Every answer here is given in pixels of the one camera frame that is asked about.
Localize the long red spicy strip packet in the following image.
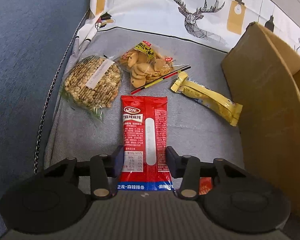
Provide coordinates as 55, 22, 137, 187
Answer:
117, 95, 173, 191

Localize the red square candy packet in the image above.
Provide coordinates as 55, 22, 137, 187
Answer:
199, 177, 213, 196

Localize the round seed cracker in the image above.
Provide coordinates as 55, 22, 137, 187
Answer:
61, 55, 122, 121

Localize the brown cardboard box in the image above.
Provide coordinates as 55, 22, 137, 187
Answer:
222, 22, 300, 218

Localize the clear bag of biscuits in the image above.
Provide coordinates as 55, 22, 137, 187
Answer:
115, 41, 191, 95

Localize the yellow snack bar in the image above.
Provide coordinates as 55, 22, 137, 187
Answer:
171, 72, 243, 127

